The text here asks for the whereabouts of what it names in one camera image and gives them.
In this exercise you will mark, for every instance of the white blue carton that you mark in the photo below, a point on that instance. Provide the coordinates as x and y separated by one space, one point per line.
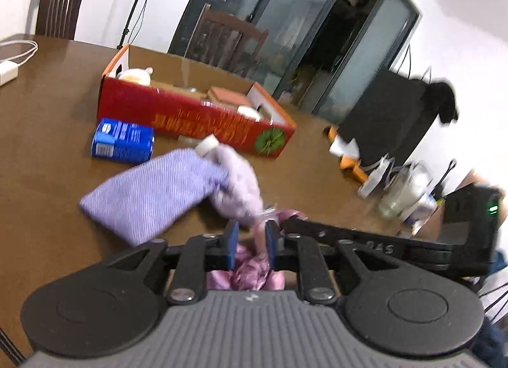
429 205

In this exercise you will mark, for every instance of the dark wooden chair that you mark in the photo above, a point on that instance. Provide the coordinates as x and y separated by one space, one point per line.
59 2
222 42

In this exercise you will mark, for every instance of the white spray bottle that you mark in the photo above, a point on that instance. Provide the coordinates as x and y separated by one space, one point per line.
373 179

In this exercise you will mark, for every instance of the purple fuzzy cloth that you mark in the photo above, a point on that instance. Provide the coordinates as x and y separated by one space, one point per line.
238 181

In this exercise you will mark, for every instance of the blue tissue packet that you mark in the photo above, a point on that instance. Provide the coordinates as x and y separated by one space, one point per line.
121 141

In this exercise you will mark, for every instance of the red cardboard box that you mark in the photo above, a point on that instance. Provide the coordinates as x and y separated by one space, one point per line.
178 113

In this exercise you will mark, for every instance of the orange wrapper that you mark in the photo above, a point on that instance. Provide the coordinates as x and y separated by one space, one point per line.
353 167
331 132

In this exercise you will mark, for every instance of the white charger adapter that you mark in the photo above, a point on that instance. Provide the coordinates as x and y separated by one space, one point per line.
7 73

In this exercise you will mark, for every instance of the person's dark blue pants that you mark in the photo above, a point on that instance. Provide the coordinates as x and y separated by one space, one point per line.
494 346

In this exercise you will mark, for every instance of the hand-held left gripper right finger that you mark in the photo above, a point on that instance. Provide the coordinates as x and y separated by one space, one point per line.
272 245

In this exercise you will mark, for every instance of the dark-framed sliding glass door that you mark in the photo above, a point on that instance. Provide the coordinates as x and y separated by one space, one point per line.
297 14

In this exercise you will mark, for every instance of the crumpled white tissue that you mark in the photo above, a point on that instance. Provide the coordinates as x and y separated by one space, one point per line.
344 147

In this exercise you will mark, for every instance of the clear glass cup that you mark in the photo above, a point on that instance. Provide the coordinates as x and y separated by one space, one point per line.
401 193

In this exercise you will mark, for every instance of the purple striped pouch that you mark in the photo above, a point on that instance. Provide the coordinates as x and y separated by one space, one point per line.
151 193

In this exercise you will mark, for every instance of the pink shiny wrapper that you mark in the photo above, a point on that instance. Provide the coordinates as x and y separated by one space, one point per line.
254 272

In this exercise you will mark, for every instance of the small white cap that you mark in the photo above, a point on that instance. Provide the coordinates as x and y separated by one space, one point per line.
207 144

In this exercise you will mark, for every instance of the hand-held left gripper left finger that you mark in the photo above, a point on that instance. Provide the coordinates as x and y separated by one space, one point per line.
232 245

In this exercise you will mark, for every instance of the black jacket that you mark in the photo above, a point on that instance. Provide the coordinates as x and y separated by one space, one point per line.
442 100

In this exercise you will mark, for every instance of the black studio light on stand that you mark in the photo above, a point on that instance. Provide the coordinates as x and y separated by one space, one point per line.
137 6

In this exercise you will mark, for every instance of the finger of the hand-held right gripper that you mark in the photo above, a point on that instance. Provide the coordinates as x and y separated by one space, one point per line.
357 235

